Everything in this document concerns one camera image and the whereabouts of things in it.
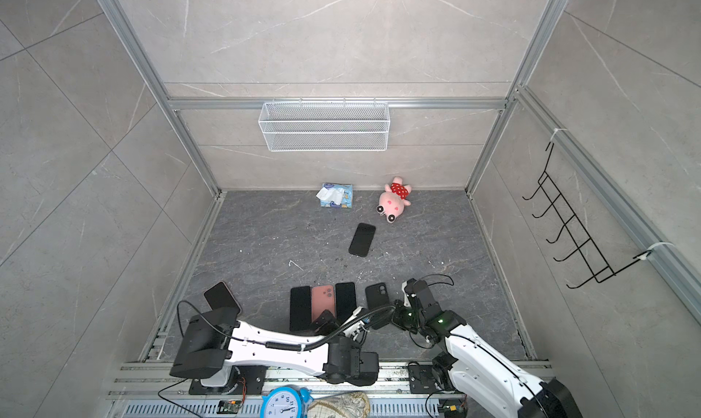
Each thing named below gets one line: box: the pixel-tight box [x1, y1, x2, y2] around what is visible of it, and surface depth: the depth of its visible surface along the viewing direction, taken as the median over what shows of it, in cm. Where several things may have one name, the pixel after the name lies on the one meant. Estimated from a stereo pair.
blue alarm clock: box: [259, 384, 314, 418], surface depth 70 cm
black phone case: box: [365, 282, 390, 311], surface depth 91 cm
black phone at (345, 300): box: [334, 282, 357, 325], surface depth 92 cm
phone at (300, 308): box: [289, 285, 313, 333], surface depth 89 cm
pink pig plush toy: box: [376, 176, 412, 224], surface depth 110 cm
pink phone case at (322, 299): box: [311, 284, 335, 322], surface depth 90 cm
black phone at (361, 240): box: [348, 222, 377, 258], surface depth 106 cm
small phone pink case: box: [202, 281, 243, 316], surface depth 91 cm
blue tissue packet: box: [315, 182, 354, 209], surface depth 113 cm
